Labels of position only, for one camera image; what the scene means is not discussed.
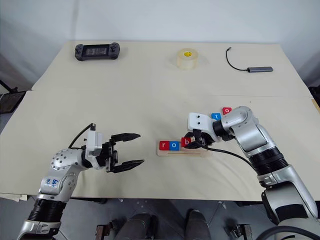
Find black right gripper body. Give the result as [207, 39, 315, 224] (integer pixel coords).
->
[198, 130, 217, 149]

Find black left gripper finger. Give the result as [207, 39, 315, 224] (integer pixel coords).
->
[110, 159, 146, 174]
[110, 132, 142, 144]

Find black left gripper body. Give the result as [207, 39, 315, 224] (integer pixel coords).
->
[100, 139, 119, 174]

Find red letter b block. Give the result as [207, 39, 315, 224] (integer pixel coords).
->
[180, 136, 194, 148]

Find wooden letter tray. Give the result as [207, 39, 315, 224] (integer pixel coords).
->
[156, 139, 211, 158]

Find red letter r block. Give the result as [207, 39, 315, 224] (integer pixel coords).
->
[158, 140, 171, 152]

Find dark rounded shape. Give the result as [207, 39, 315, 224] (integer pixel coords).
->
[184, 209, 211, 240]
[116, 212, 159, 240]

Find clear tape roll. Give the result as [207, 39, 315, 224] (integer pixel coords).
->
[176, 47, 200, 71]

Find black handheld game controller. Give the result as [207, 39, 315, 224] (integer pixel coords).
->
[73, 42, 121, 62]

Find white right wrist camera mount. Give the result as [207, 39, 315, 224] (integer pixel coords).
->
[187, 112, 221, 143]

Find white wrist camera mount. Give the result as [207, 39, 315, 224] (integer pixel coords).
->
[187, 112, 221, 143]
[84, 130, 104, 171]

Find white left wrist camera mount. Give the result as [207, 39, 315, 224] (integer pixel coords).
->
[84, 130, 104, 171]

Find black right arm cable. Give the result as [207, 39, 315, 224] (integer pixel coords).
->
[202, 145, 254, 168]

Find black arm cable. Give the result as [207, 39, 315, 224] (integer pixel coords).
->
[202, 145, 254, 168]
[67, 122, 97, 150]

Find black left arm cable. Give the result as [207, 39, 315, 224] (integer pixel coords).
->
[67, 122, 97, 150]

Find dark metal bracket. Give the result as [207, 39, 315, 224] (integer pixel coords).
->
[224, 222, 253, 240]
[95, 218, 126, 240]

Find grey usb hub with cable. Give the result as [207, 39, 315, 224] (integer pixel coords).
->
[225, 46, 274, 74]

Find black frame stand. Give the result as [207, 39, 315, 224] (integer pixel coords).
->
[0, 79, 27, 115]

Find thick grey cable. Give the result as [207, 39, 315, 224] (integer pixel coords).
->
[257, 225, 320, 240]

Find dark object at wall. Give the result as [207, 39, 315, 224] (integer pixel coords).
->
[308, 84, 320, 101]

